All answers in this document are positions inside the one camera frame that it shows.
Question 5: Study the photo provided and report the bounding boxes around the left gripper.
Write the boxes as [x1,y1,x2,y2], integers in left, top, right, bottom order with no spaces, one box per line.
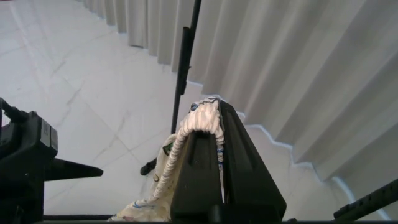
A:
[0,110,104,223]

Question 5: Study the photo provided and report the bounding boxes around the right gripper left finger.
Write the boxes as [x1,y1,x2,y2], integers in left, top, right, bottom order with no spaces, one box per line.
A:
[170,130,224,222]

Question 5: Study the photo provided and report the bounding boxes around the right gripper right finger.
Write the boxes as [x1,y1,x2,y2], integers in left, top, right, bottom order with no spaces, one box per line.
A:
[219,100,287,222]

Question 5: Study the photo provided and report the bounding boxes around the cream printed garment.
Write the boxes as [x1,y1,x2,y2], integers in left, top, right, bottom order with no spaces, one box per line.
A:
[108,96,226,222]

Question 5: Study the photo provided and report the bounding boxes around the black clothes rack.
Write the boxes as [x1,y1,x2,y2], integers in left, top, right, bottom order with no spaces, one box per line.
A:
[139,0,398,220]

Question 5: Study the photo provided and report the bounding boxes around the white curtain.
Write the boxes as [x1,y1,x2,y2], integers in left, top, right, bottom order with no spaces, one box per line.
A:
[82,0,398,191]

